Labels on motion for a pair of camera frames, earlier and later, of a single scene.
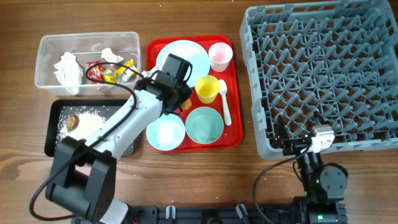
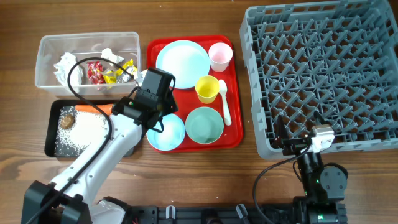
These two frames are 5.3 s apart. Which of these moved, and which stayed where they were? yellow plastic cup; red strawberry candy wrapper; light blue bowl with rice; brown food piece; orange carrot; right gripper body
Moved: brown food piece; orange carrot
Stayed: red strawberry candy wrapper; yellow plastic cup; light blue bowl with rice; right gripper body
